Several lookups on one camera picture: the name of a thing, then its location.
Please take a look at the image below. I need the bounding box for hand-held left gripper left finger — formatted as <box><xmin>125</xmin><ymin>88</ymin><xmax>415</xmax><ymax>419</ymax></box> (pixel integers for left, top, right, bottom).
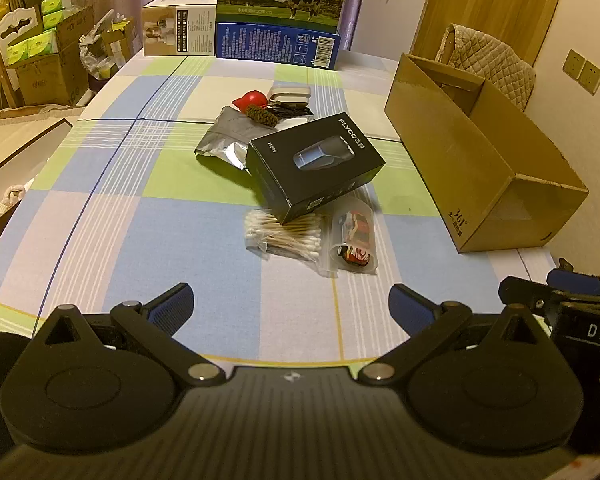
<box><xmin>30</xmin><ymin>283</ymin><xmax>226</xmax><ymax>387</ymax></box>

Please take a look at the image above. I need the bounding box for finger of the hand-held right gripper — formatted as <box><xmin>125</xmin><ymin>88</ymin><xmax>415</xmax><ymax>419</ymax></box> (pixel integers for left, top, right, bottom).
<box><xmin>547</xmin><ymin>268</ymin><xmax>600</xmax><ymax>302</ymax></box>
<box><xmin>500</xmin><ymin>276</ymin><xmax>563</xmax><ymax>318</ymax></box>

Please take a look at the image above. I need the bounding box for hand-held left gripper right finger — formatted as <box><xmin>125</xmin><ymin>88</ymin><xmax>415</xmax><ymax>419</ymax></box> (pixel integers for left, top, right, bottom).
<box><xmin>358</xmin><ymin>284</ymin><xmax>553</xmax><ymax>387</ymax></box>

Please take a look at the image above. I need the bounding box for clear bag with toy car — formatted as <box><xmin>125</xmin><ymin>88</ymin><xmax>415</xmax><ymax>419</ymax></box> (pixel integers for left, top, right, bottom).
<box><xmin>322</xmin><ymin>197</ymin><xmax>381</xmax><ymax>277</ymax></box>

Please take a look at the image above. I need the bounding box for bag of cotton swabs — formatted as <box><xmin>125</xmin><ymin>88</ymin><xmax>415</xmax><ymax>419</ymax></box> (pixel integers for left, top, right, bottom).
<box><xmin>243</xmin><ymin>208</ymin><xmax>326</xmax><ymax>262</ymax></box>

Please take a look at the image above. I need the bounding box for black shaver box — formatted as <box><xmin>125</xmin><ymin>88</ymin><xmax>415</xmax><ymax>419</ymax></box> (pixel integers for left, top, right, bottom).
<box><xmin>245</xmin><ymin>112</ymin><xmax>386</xmax><ymax>224</ymax></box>

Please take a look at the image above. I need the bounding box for silver foil bag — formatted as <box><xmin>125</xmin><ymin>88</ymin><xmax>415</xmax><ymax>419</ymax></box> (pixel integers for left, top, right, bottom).
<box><xmin>195</xmin><ymin>106</ymin><xmax>276</xmax><ymax>173</ymax></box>

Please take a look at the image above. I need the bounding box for brown braided cord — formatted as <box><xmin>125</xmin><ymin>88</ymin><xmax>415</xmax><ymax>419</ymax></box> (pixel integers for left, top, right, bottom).
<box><xmin>244</xmin><ymin>104</ymin><xmax>277</xmax><ymax>124</ymax></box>

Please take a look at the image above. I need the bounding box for red heart-shaped object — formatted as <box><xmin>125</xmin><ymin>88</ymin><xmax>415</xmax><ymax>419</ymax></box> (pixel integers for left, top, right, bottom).
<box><xmin>231</xmin><ymin>89</ymin><xmax>270</xmax><ymax>110</ymax></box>

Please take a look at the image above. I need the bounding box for black cable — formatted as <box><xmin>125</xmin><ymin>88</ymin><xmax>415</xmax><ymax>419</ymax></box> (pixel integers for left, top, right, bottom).
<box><xmin>269</xmin><ymin>101</ymin><xmax>315</xmax><ymax>118</ymax></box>

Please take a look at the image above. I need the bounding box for beige plastic case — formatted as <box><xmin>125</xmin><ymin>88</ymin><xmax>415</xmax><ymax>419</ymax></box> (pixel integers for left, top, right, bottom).
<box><xmin>266</xmin><ymin>85</ymin><xmax>312</xmax><ymax>106</ymax></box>

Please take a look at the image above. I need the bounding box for open dark gift box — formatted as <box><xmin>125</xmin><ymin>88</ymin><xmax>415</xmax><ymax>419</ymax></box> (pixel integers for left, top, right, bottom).
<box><xmin>0</xmin><ymin>117</ymin><xmax>74</xmax><ymax>239</ymax></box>

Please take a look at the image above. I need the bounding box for beige quilted cover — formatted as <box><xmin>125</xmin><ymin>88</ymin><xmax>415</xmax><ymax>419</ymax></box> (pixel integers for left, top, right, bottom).
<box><xmin>437</xmin><ymin>23</ymin><xmax>537</xmax><ymax>111</ymax></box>

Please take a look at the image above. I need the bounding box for brown cardboard storage box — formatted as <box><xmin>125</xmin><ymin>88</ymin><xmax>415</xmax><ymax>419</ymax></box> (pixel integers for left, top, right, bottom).
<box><xmin>15</xmin><ymin>5</ymin><xmax>96</xmax><ymax>107</ymax></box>

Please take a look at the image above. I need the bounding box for crumpled clear plastic bag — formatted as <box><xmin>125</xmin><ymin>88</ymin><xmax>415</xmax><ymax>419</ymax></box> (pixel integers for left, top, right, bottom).
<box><xmin>78</xmin><ymin>10</ymin><xmax>136</xmax><ymax>81</ymax></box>

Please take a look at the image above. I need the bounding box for white product box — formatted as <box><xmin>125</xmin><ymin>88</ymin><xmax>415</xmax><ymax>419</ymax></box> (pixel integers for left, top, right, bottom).
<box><xmin>141</xmin><ymin>0</ymin><xmax>218</xmax><ymax>57</ymax></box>

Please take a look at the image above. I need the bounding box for blue printed box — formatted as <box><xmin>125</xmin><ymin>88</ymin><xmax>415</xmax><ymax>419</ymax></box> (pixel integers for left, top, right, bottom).
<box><xmin>215</xmin><ymin>21</ymin><xmax>342</xmax><ymax>71</ymax></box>

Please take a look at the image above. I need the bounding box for stack of green tissue packs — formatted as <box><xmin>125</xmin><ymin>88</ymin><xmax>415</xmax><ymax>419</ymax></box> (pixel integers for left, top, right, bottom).
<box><xmin>4</xmin><ymin>0</ymin><xmax>78</xmax><ymax>67</ymax></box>

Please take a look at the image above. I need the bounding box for wooden door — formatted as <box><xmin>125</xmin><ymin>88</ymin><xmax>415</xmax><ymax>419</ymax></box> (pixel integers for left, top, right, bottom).
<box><xmin>410</xmin><ymin>0</ymin><xmax>571</xmax><ymax>66</ymax></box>

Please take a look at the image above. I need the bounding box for white carved wooden board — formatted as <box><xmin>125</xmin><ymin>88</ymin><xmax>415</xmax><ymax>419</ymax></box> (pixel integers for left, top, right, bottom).
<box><xmin>0</xmin><ymin>5</ymin><xmax>46</xmax><ymax>108</ymax></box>

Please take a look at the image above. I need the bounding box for beige wall socket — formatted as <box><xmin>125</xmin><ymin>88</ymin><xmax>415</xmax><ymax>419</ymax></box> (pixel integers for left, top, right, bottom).
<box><xmin>562</xmin><ymin>49</ymin><xmax>587</xmax><ymax>82</ymax></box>
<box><xmin>579</xmin><ymin>60</ymin><xmax>600</xmax><ymax>96</ymax></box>

